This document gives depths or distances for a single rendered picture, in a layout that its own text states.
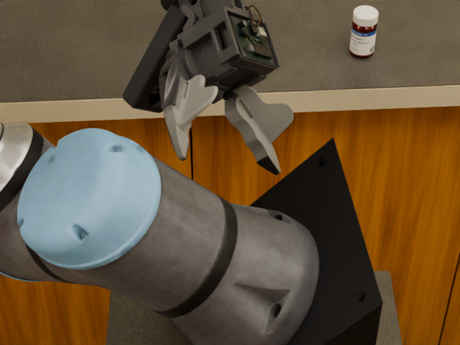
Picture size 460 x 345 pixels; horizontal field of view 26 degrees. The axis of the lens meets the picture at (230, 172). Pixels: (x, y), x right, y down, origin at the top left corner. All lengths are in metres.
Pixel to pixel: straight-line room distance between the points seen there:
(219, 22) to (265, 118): 0.12
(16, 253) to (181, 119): 0.19
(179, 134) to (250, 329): 0.19
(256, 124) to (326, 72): 0.43
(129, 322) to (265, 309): 0.28
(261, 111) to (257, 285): 0.23
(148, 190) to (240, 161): 0.73
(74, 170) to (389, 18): 0.84
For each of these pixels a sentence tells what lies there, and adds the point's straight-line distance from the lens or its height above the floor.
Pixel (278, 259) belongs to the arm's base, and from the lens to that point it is 0.86.
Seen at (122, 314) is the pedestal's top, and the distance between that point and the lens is 1.12.
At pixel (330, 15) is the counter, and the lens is 1.55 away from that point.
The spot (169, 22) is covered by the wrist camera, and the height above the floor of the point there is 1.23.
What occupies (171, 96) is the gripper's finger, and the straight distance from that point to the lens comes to 0.94.
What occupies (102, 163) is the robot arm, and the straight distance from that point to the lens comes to 0.79.
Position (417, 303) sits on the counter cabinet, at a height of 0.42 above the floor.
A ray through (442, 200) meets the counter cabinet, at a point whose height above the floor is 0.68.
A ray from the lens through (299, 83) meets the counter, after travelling 1.41.
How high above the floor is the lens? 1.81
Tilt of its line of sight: 43 degrees down
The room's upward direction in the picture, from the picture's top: straight up
